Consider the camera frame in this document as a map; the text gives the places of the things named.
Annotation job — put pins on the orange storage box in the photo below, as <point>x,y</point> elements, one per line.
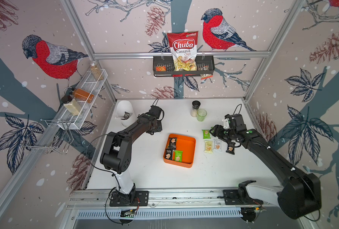
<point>180,150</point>

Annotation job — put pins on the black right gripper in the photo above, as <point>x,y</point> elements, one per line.
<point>216,132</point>

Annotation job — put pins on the white cookie packet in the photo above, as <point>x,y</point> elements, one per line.
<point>217,145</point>

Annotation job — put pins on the cream yellow cookie packet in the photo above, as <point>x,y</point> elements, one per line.
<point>208,147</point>

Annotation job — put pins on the green translucent cup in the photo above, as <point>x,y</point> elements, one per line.
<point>201,115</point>

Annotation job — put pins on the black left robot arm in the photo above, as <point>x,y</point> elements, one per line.
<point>117,152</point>

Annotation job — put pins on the black cap spice shaker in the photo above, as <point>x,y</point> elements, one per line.
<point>195,107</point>

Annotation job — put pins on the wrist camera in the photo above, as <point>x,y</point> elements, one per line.
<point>155,111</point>
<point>233,121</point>

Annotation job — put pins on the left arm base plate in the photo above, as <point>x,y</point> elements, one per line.
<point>134,198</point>

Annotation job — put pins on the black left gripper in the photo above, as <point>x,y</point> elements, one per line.
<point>159,129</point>

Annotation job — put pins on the green cookie packet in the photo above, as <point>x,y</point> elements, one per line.
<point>178,155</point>
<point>206,134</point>

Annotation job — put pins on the white rounded container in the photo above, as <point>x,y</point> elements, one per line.
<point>125,113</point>

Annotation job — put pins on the black wire wall basket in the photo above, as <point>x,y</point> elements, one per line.
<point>167,66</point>

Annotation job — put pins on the glass jar of grains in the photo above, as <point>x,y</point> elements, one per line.
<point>96,71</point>

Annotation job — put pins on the white wire wall shelf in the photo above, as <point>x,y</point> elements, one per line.
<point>89,84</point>

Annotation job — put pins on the orange sauce bottle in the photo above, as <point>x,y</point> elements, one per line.
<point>82,95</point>

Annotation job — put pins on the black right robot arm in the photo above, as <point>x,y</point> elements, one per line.
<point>298,193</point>

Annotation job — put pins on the red Chuba cassava chips bag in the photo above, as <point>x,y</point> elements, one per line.
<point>183,47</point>

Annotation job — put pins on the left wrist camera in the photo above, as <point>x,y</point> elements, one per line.
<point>155,111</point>

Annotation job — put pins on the black lid cream jar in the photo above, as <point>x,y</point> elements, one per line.
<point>71,105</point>

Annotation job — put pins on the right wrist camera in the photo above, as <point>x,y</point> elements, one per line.
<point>233,121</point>

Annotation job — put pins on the black cookie packet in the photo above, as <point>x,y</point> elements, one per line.
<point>230,148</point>
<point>172,143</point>
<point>168,154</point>

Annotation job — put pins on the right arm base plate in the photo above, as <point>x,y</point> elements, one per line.
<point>239,197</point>

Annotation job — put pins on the chrome wire rack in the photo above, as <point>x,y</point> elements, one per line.
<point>56,137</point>

